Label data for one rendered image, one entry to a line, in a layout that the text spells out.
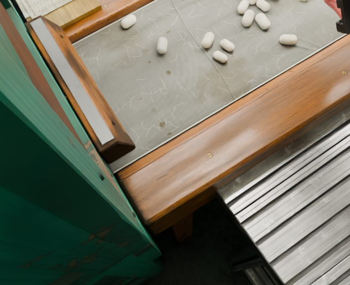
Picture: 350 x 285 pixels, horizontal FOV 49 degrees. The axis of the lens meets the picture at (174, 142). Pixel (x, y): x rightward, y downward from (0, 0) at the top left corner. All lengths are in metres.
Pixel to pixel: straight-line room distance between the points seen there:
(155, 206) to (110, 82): 0.28
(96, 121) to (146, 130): 0.14
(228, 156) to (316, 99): 0.21
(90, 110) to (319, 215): 0.48
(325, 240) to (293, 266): 0.08
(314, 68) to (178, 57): 0.27
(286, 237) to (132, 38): 0.51
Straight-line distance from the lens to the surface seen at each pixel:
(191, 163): 0.69
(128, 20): 0.86
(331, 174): 0.84
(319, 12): 0.92
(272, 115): 0.74
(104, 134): 0.62
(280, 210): 0.79
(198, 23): 0.86
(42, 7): 0.90
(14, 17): 0.77
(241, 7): 0.87
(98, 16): 0.87
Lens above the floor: 1.43
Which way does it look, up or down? 70 degrees down
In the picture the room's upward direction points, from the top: 6 degrees counter-clockwise
